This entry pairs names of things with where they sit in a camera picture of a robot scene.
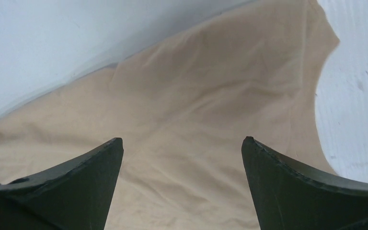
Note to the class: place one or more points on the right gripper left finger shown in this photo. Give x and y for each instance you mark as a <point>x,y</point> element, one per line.
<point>74,195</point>

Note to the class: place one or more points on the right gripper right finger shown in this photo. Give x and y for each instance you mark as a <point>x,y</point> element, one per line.
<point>290,195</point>

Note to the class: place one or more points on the beige t shirt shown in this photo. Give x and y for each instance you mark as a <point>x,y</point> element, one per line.
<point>183,108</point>

